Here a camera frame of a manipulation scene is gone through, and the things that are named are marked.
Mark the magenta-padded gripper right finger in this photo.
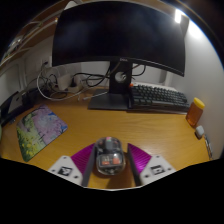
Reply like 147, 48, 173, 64
127, 143, 177, 187

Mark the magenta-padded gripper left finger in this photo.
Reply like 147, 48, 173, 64
48, 143, 98, 188

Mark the transparent computer mouse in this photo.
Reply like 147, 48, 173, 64
95, 136, 127, 177

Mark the floral print mouse pad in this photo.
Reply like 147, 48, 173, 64
15, 104, 69, 163

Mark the slim dark pen case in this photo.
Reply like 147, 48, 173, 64
203, 133, 214, 160

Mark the small grey earbud case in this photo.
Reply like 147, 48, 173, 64
194, 124, 205, 139

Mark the orange jar with yellow lid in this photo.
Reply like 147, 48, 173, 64
185, 97, 206, 128

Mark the black computer keyboard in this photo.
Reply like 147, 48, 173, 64
128, 83, 192, 113

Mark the silver mini computer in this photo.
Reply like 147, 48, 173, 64
8, 93, 27, 115

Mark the white power strip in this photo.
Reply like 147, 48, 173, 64
56, 73, 84, 94

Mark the black computer monitor with stand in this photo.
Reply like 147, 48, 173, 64
51, 1, 186, 112

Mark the white cable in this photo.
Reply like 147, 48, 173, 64
36, 68, 101, 101

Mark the black cable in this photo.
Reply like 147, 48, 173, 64
73, 71, 113, 88

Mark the white wall outlet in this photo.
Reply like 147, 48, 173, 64
40, 57, 53, 69

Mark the wooden wall shelf unit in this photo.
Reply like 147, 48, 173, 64
0, 0, 84, 68

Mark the white wall lamp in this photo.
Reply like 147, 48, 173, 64
174, 8, 184, 25

